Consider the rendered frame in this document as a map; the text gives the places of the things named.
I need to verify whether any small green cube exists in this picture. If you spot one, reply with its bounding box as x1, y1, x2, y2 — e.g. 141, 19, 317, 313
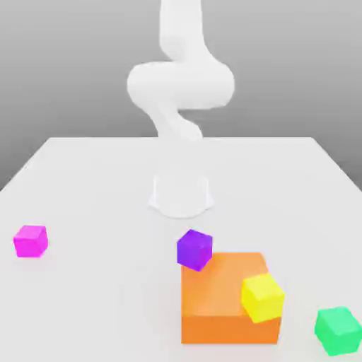
314, 306, 362, 357

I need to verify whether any small purple cube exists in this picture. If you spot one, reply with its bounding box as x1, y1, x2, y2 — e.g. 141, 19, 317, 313
176, 228, 214, 273

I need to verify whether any small magenta cube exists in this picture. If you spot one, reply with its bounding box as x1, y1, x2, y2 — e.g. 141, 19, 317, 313
13, 224, 49, 259

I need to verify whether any large orange box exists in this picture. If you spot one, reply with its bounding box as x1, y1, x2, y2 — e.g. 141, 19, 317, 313
180, 252, 282, 345

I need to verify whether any small yellow cube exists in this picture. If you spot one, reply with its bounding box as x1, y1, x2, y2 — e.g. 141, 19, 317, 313
240, 273, 286, 324

